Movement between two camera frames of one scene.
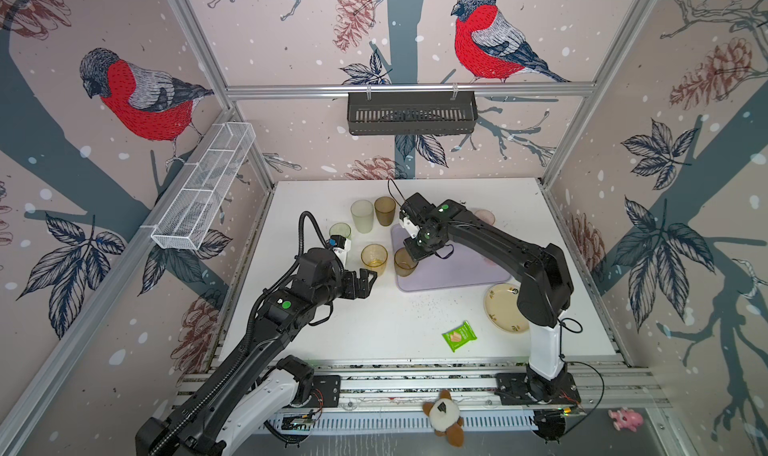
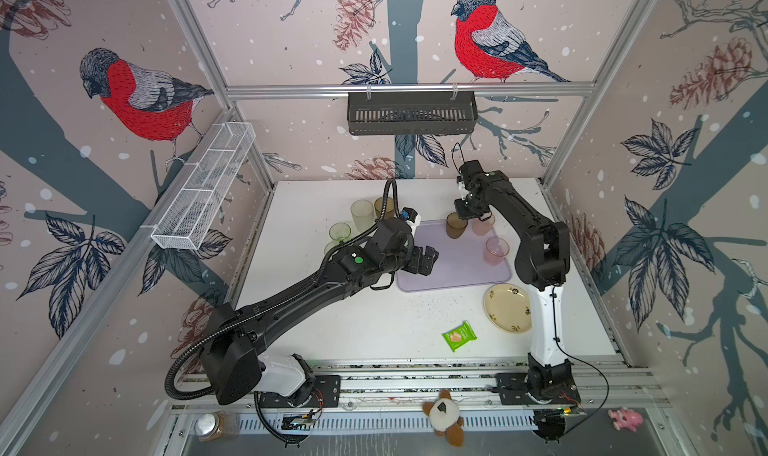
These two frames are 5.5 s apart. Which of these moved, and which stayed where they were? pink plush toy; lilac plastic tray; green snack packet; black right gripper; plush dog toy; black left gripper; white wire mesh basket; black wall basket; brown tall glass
Moved: black right gripper; brown tall glass; black left gripper
Stayed: pink plush toy; lilac plastic tray; green snack packet; plush dog toy; white wire mesh basket; black wall basket
